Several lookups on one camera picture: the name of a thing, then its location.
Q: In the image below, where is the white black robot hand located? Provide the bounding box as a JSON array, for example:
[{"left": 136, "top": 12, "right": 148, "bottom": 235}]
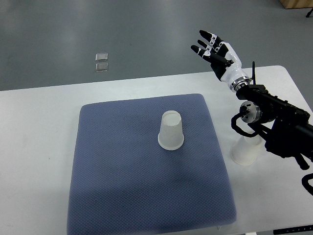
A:
[{"left": 191, "top": 30, "right": 251, "bottom": 92}]

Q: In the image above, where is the white paper cup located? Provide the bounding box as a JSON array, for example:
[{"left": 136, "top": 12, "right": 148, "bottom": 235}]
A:
[
  {"left": 157, "top": 110, "right": 184, "bottom": 151},
  {"left": 230, "top": 135, "right": 263, "bottom": 166}
]

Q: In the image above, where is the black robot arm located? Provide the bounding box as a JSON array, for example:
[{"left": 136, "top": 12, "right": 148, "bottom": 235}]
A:
[{"left": 231, "top": 85, "right": 313, "bottom": 170}]

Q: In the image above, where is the wooden box corner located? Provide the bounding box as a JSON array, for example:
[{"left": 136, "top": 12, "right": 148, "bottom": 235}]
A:
[{"left": 279, "top": 0, "right": 313, "bottom": 9}]

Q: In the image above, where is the black tripod leg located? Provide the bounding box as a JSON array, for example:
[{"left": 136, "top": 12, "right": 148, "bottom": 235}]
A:
[{"left": 306, "top": 8, "right": 313, "bottom": 18}]

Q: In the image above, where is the upper metal floor plate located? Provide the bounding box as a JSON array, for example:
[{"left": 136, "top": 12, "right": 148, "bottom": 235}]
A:
[{"left": 95, "top": 52, "right": 108, "bottom": 61}]

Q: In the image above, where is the blue fabric cushion mat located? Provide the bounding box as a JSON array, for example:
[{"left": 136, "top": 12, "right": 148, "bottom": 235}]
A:
[{"left": 67, "top": 94, "right": 236, "bottom": 235}]

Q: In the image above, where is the black table control panel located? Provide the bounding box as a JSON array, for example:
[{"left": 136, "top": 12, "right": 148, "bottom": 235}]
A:
[{"left": 273, "top": 225, "right": 313, "bottom": 235}]

